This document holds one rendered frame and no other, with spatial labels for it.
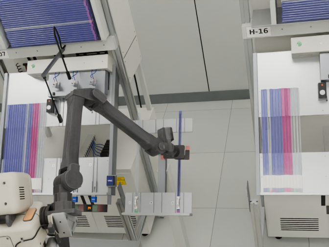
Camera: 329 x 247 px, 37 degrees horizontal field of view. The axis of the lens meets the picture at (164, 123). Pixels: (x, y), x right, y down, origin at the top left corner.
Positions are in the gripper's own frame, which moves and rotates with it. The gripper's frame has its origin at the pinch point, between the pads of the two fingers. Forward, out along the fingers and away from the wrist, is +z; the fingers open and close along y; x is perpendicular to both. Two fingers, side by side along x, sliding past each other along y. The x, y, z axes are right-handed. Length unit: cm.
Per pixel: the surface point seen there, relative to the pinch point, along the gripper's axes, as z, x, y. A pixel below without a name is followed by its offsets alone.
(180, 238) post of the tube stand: 46, 41, 9
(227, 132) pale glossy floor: 161, -43, 1
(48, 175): 10, 10, 76
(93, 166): 10, 5, 49
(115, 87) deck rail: 9, -39, 39
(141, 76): 58, -60, 42
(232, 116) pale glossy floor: 176, -61, -1
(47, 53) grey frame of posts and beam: -4, -56, 76
